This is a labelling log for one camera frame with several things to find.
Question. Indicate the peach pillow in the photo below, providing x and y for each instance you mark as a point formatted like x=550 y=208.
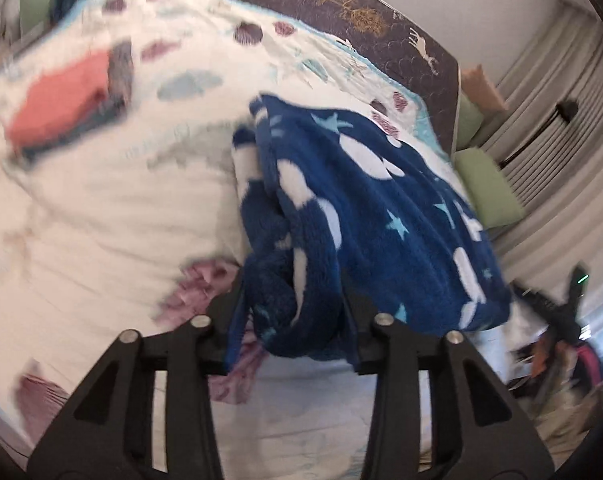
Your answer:
x=481 y=91

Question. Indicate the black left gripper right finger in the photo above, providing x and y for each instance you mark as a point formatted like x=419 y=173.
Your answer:
x=440 y=411

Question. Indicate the folded coral pink garment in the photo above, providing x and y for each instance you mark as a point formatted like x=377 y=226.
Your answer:
x=58 y=100

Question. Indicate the white sea-pattern quilt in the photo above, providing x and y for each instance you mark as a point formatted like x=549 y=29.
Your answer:
x=95 y=236

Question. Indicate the white pleated curtain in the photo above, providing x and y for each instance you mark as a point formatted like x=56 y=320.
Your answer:
x=552 y=141

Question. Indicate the folded patterned multicolour garment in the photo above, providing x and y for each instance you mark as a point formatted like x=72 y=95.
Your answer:
x=120 y=80

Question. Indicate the green cushion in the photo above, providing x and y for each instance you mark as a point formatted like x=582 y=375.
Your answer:
x=490 y=194

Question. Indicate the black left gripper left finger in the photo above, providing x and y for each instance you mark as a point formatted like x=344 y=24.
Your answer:
x=143 y=411

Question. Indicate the navy blue star fleece garment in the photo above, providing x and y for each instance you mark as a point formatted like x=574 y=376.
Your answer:
x=328 y=198

